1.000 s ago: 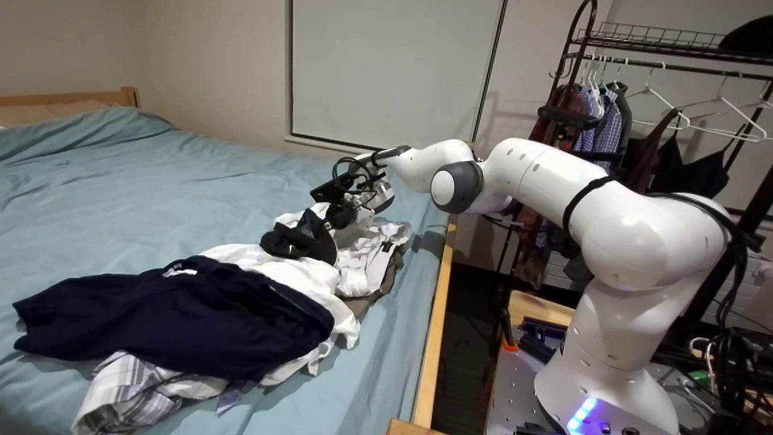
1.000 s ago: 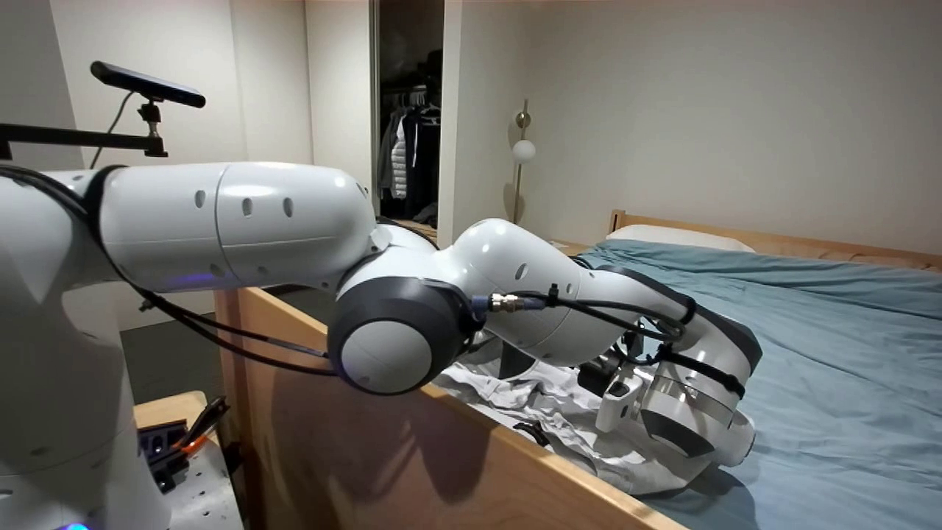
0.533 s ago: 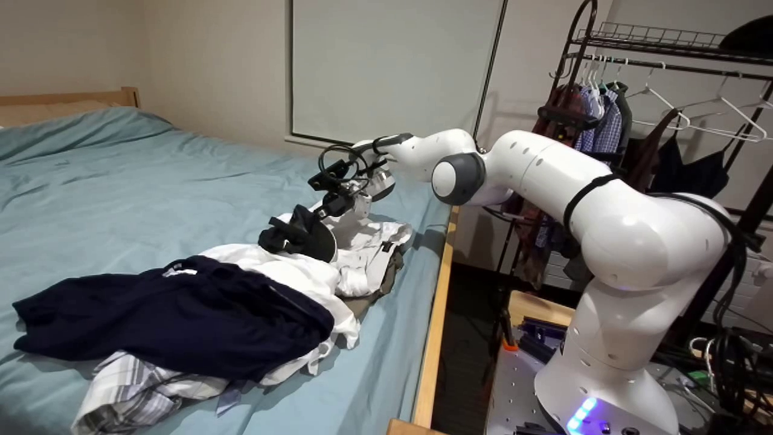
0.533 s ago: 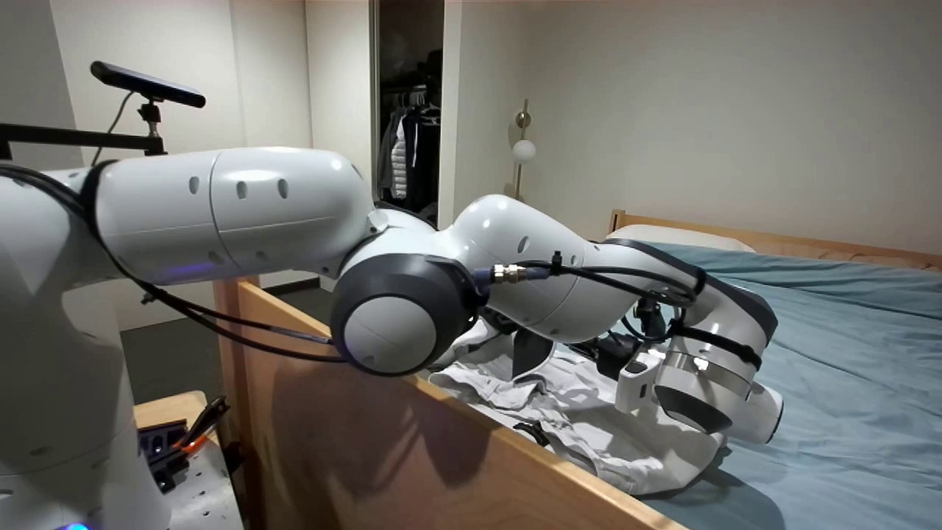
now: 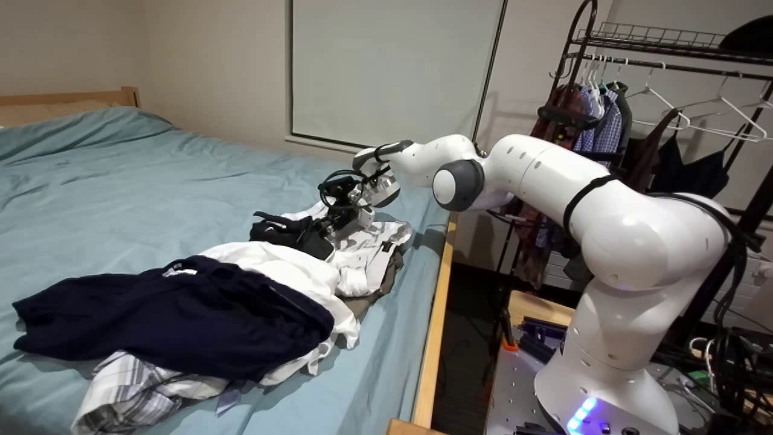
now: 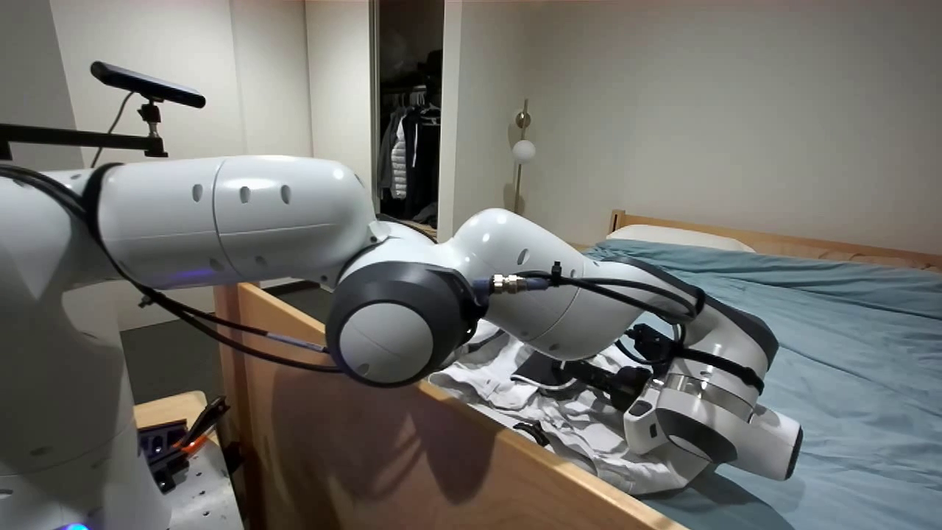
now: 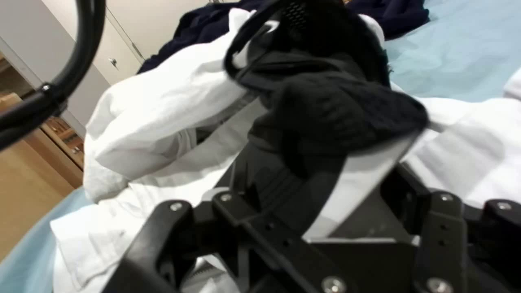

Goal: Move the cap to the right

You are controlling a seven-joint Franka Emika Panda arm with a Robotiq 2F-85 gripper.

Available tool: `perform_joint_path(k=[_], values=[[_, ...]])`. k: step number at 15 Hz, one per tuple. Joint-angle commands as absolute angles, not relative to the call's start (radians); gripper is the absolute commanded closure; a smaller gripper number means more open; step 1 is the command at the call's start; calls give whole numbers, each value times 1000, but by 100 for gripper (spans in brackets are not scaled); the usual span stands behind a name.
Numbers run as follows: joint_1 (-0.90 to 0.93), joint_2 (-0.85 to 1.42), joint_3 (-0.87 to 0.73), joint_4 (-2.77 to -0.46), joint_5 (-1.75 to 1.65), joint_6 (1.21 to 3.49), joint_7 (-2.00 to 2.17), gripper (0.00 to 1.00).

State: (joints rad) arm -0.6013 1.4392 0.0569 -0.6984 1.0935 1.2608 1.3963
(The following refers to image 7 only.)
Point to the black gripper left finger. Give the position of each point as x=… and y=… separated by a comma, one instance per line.
x=261, y=217

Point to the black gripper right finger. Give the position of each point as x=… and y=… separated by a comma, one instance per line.
x=462, y=244

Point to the folded white garment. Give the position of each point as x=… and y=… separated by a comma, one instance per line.
x=466, y=152

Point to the crumpled white garment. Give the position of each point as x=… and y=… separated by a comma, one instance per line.
x=164, y=119

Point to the blue bed sheet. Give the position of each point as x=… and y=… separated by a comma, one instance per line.
x=462, y=49

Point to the dark navy garment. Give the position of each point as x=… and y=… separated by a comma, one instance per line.
x=196, y=26

